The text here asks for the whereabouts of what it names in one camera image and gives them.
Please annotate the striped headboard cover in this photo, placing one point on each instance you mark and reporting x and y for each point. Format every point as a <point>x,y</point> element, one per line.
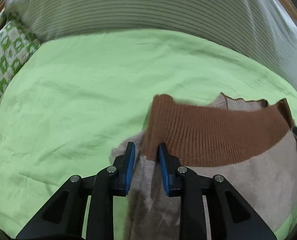
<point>259,29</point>

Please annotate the green patterned pillow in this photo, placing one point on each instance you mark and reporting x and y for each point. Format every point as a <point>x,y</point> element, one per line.
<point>17,45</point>

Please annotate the green bed sheet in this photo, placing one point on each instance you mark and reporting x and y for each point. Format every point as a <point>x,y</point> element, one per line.
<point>79,97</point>

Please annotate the beige knit sweater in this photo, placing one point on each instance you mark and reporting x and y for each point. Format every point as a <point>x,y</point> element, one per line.
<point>250,143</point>

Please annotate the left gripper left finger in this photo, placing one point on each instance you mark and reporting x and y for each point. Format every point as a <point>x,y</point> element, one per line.
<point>84,204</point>

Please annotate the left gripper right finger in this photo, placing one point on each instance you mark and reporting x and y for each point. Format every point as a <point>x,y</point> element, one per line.
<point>210,208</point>

